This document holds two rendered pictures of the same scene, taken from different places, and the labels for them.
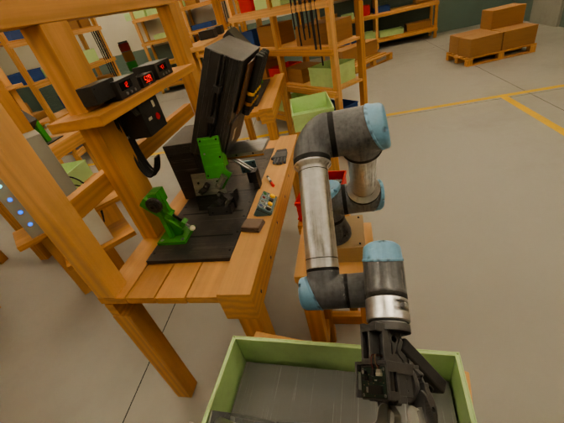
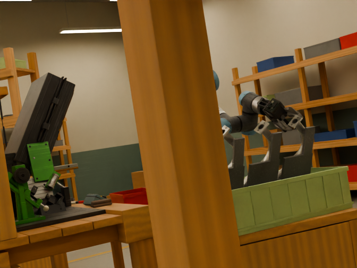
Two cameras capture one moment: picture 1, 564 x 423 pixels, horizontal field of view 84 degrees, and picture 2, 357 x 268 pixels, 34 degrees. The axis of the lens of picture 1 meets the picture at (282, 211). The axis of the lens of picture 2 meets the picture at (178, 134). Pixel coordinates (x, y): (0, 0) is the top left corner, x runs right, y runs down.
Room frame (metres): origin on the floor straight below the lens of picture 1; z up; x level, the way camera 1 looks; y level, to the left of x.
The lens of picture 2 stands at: (-1.16, 1.96, 1.17)
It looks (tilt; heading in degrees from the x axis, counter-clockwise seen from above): 1 degrees up; 314
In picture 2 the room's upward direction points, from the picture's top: 9 degrees counter-clockwise
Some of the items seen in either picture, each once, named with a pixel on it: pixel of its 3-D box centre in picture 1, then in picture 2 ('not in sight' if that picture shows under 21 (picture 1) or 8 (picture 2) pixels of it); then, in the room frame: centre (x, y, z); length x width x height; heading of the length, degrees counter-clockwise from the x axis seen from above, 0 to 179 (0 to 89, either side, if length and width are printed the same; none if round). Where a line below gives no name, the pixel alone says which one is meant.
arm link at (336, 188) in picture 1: (328, 201); not in sight; (1.00, -0.18, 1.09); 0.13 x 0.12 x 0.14; 76
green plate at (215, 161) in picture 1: (214, 154); (39, 161); (1.54, 0.26, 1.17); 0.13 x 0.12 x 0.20; 163
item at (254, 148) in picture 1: (232, 150); (40, 172); (1.67, 0.18, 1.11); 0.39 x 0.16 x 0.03; 73
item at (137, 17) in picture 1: (192, 44); not in sight; (10.52, 1.31, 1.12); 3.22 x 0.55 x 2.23; 77
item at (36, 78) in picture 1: (76, 86); not in sight; (6.81, 3.22, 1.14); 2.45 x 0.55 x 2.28; 167
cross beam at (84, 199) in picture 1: (143, 148); not in sight; (1.74, 0.66, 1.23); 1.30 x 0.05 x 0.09; 163
